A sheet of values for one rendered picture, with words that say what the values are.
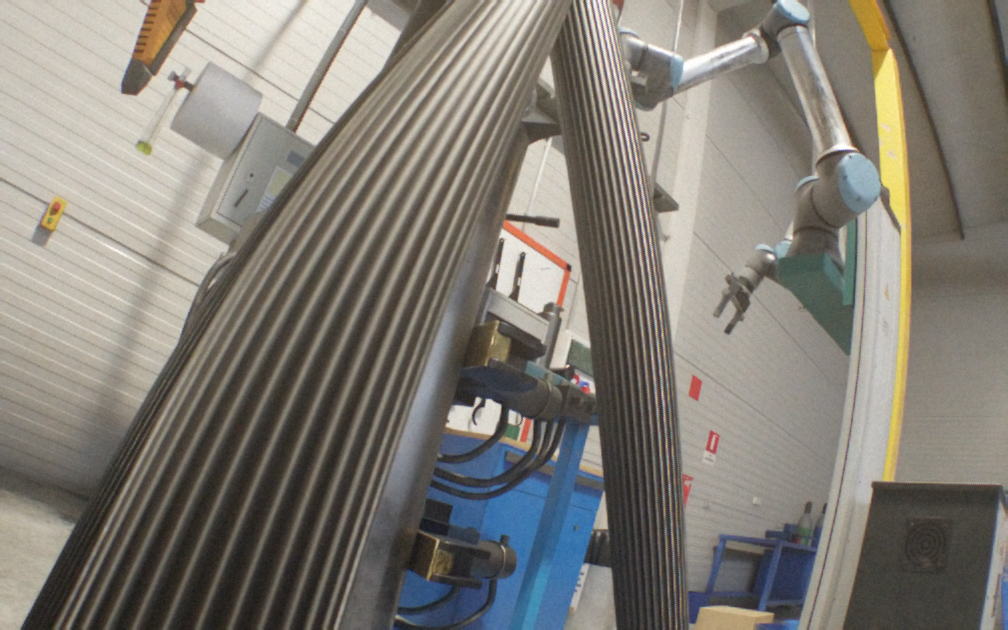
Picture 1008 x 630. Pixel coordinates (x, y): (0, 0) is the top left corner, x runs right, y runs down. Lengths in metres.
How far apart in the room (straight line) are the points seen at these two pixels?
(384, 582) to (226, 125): 1.46
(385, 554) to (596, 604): 2.36
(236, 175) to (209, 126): 0.20
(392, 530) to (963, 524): 1.23
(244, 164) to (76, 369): 1.46
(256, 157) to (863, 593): 2.13
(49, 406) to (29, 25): 1.81
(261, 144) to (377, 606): 1.48
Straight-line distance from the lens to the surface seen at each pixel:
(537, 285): 4.51
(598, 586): 3.55
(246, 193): 2.13
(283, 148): 2.22
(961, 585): 1.53
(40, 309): 3.14
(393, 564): 1.33
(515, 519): 2.82
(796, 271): 1.81
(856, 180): 1.78
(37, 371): 3.14
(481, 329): 1.43
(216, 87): 2.16
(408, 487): 1.32
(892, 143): 4.22
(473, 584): 1.41
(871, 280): 1.89
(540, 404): 1.77
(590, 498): 3.17
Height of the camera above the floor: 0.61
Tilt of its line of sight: 19 degrees up
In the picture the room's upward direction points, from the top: 15 degrees clockwise
